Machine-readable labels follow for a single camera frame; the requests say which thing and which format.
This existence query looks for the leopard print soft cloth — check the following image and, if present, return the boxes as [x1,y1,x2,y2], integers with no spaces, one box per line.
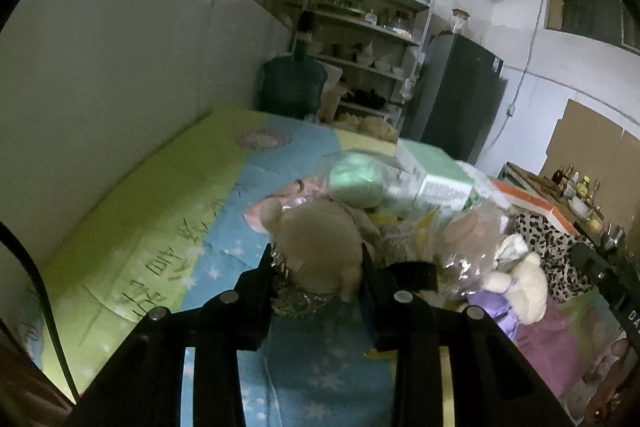
[513,210,592,303]

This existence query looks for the white plush with purple cloth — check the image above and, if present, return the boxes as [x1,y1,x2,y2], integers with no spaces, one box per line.
[466,233,548,340]

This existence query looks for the beige plush toy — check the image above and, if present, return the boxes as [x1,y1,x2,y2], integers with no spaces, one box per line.
[258,198,381,303]

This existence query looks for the green plush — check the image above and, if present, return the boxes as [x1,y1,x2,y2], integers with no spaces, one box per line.
[314,148,402,209]

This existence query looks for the kitchen counter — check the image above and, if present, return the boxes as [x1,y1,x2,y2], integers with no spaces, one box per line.
[497,162,627,251]

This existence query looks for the orange cardboard tray box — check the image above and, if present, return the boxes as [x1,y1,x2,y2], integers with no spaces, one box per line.
[490,178,578,236]

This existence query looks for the colourful patchwork play mat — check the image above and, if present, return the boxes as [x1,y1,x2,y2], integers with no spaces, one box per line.
[8,106,626,427]

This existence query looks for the mint green tissue box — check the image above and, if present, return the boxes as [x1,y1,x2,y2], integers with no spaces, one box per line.
[395,139,473,211]

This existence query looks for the dark grey refrigerator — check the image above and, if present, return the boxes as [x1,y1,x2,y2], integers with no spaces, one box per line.
[400,32,506,164]

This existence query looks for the glass jar on fridge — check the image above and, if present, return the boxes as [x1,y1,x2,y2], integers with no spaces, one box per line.
[450,9,470,35]

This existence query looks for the green water jug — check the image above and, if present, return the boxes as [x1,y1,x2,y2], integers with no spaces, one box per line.
[258,11,328,121]

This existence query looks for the white metal shelf rack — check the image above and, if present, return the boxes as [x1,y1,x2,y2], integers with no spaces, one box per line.
[303,0,435,128]

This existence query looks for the black cable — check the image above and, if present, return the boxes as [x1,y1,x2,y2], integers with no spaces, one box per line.
[0,221,82,403]

